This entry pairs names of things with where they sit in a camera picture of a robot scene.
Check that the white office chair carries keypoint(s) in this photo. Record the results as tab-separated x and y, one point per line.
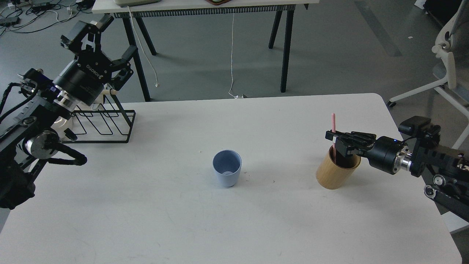
451	47

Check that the white cup on rack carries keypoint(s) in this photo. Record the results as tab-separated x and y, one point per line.
95	105

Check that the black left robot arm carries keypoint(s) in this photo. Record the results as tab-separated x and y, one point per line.
31	142

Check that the background white table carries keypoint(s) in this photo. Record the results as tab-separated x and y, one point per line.
130	11

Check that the pink chopstick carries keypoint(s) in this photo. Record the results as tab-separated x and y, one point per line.
333	122

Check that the blue plastic cup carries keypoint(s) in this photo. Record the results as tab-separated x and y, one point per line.
227	167

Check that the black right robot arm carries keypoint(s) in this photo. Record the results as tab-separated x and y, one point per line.
448	166

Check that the white plate on rack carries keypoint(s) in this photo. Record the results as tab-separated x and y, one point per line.
62	124

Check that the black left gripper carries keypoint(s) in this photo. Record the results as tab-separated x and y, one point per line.
84	78

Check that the black wire dish rack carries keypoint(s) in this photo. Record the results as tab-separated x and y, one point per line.
111	123

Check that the bamboo cylinder holder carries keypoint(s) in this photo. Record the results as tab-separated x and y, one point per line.
334	171

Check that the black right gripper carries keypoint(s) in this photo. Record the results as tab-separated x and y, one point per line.
383	155

